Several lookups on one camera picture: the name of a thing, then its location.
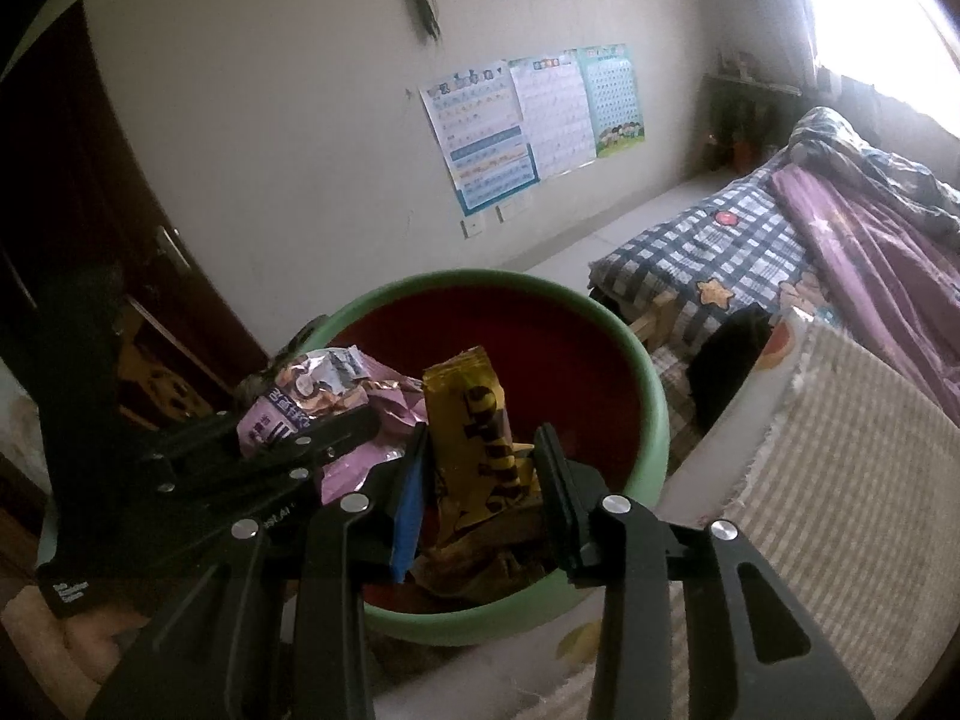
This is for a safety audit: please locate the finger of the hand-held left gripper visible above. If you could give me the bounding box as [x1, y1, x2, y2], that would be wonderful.
[161, 410, 382, 518]
[142, 411, 245, 466]

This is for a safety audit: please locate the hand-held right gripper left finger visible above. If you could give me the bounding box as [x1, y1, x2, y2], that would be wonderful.
[86, 422, 432, 720]

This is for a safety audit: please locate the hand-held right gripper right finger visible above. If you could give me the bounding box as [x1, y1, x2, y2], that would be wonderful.
[532, 422, 875, 720]

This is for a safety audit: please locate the pink wrapper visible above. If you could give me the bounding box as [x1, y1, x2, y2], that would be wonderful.
[236, 346, 430, 507]

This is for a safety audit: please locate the yellow snack bar wrapper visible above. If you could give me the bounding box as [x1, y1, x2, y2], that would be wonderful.
[422, 347, 545, 533]

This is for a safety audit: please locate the red basin with green rim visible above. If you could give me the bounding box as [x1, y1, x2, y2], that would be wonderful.
[304, 268, 671, 647]

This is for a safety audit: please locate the wooden chair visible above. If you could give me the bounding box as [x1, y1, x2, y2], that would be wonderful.
[112, 296, 237, 432]

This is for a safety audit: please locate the brown plaid cloth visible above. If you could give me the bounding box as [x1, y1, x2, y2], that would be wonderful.
[649, 349, 702, 466]

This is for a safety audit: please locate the black cloth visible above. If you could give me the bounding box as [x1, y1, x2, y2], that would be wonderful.
[688, 304, 775, 440]

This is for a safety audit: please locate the beige striped mat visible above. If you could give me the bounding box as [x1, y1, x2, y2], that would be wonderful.
[517, 315, 960, 720]

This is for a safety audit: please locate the plaid cartoon bed sheet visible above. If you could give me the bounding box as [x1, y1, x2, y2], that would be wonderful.
[589, 165, 833, 361]

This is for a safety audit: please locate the dark wooden door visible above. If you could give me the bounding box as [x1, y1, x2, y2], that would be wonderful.
[0, 0, 272, 421]

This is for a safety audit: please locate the purple blanket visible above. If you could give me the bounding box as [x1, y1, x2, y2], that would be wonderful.
[771, 163, 960, 428]

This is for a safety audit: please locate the dark side shelf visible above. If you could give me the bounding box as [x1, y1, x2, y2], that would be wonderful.
[701, 73, 803, 175]

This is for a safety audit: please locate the blue plaid quilt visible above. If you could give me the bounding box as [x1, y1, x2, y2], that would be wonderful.
[787, 106, 960, 237]

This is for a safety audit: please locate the pale curtain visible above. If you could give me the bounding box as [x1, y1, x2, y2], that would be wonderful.
[750, 0, 826, 91]

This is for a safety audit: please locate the bright window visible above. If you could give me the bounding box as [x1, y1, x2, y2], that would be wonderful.
[799, 0, 960, 128]

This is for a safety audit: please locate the metal door handle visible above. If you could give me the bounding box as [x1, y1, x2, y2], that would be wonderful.
[154, 225, 192, 271]

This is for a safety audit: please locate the wooden bed frame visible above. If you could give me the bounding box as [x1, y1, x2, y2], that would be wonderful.
[626, 292, 680, 350]

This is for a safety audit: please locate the blue chart wall poster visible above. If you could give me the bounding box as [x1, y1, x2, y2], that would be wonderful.
[418, 60, 541, 215]

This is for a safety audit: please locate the white chart wall poster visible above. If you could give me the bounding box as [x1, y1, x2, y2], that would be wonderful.
[508, 49, 599, 181]

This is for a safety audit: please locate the green chart wall poster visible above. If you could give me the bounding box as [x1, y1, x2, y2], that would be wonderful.
[576, 43, 646, 160]

